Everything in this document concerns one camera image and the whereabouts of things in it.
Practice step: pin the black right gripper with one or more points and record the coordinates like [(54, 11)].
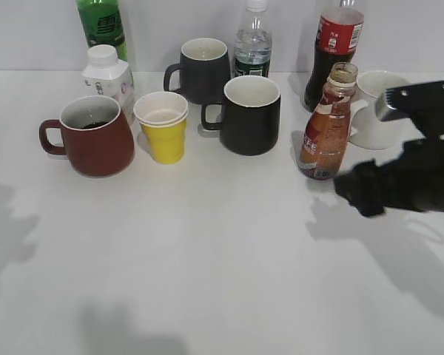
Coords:
[(414, 181)]

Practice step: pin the brown coffee drink bottle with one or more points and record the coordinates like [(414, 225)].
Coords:
[(327, 131)]

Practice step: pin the red ceramic mug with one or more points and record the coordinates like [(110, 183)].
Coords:
[(93, 133)]

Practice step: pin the yellow paper cup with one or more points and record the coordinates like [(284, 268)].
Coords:
[(162, 116)]

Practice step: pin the white ceramic mug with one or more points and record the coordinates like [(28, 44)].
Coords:
[(366, 130)]

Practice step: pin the black ceramic mug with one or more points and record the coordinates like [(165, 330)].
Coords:
[(250, 115)]

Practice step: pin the white yogurt carton bottle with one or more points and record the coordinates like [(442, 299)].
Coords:
[(106, 74)]

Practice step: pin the cola bottle red label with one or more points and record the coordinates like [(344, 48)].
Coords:
[(337, 37)]

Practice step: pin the green soda bottle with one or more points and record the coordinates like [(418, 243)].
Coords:
[(101, 20)]

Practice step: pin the clear water bottle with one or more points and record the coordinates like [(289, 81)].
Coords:
[(253, 42)]

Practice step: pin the dark grey ceramic mug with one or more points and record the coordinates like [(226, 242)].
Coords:
[(204, 69)]

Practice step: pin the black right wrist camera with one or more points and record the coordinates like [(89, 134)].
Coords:
[(422, 103)]

